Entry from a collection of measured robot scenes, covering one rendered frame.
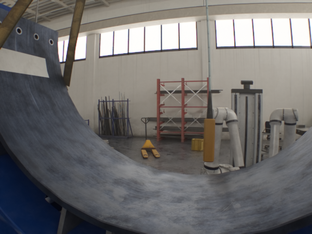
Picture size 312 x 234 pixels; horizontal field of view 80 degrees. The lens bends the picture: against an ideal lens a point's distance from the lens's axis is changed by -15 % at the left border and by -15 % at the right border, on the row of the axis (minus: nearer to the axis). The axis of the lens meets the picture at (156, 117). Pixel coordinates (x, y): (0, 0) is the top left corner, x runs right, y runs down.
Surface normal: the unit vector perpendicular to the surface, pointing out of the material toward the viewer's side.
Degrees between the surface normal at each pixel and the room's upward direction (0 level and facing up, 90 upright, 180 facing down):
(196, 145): 90
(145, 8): 90
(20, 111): 55
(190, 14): 90
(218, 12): 90
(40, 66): 75
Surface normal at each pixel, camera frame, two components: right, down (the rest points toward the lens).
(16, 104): 0.78, -0.56
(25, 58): 0.92, -0.25
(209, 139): -0.30, 0.04
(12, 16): 0.04, -0.20
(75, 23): -0.47, 0.17
